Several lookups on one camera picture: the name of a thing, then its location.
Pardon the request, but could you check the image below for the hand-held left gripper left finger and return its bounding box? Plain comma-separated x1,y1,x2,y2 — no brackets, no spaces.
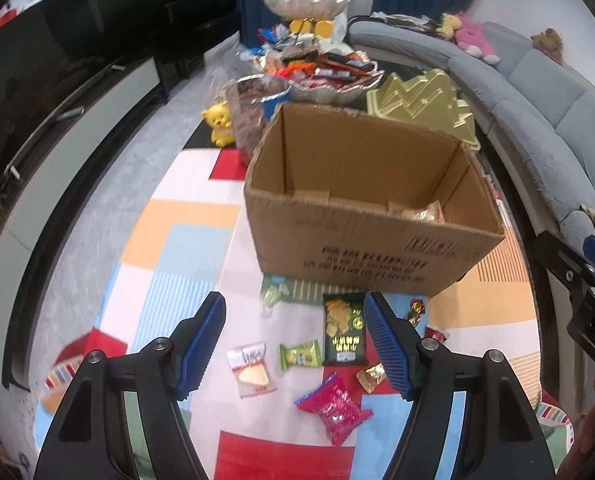
32,291,227,480

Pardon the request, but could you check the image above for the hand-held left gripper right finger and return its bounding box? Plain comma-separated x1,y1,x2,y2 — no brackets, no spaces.
363,290,561,480

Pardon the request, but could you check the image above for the dark green cracker packet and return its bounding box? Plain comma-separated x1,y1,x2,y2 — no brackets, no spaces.
322,292,369,366

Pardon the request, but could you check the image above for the brown cardboard box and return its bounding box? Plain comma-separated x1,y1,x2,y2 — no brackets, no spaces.
242,102,507,298

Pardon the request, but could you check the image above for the clear jar of brown snacks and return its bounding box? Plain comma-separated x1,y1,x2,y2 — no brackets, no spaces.
226,76,291,168

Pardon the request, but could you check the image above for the person's right hand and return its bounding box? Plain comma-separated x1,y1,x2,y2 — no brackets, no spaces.
557,372,595,480

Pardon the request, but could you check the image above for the clear cake slice packet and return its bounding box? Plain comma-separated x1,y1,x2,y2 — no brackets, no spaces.
226,341,274,400

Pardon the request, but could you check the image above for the pink snack packet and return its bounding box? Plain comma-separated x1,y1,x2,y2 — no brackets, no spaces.
295,372,374,447

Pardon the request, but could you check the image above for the light green snack packet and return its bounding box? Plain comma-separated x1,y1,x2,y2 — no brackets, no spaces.
278,340,323,372

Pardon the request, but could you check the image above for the green white candy packet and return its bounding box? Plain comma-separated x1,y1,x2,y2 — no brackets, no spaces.
260,276,288,317

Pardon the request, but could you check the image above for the colourful play mat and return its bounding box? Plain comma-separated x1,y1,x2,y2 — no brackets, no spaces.
32,125,573,480

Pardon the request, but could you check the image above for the grey curved sofa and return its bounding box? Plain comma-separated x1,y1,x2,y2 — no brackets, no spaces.
347,17,595,261

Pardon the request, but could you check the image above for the gold snack packet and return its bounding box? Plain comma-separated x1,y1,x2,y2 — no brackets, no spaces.
400,200,445,225

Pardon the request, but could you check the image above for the gold tree-shaped box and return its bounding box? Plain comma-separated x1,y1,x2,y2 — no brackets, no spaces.
366,71,482,151

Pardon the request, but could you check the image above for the brown teddy bear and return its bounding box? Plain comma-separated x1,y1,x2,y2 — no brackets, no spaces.
530,27,564,66

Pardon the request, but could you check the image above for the grey television cabinet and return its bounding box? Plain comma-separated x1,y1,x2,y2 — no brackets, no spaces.
0,55,171,391

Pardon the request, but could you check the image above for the yellow bear toy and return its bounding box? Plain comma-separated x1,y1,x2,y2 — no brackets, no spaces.
201,101,237,148

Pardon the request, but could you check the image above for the pink plush toy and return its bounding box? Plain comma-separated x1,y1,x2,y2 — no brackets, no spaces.
452,10,501,65

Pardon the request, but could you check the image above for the yellow plush toy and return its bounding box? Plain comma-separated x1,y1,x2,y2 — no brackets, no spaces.
437,12,461,41

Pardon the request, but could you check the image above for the pile of assorted snack packets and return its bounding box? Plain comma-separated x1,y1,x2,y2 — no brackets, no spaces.
258,25,378,88

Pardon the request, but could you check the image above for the patterned cloth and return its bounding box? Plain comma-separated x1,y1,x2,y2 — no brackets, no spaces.
370,11,441,31

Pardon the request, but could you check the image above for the black glossy cabinet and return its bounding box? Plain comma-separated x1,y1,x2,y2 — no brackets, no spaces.
155,0,243,103

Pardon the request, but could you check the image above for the gold dish stand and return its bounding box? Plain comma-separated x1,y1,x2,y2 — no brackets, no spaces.
288,17,334,43

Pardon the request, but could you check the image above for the small shell-shaped dish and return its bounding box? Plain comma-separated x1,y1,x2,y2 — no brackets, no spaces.
262,0,351,23

